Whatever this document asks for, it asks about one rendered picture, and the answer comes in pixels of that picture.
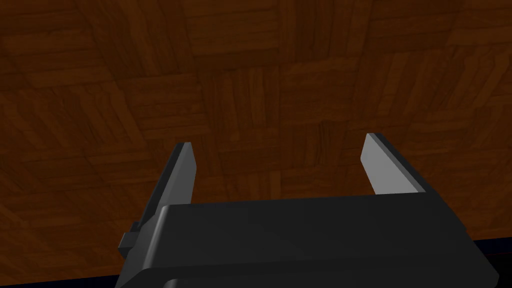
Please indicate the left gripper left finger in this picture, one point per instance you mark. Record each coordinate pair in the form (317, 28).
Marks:
(178, 180)

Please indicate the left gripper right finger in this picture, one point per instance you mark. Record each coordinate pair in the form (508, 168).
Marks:
(390, 170)

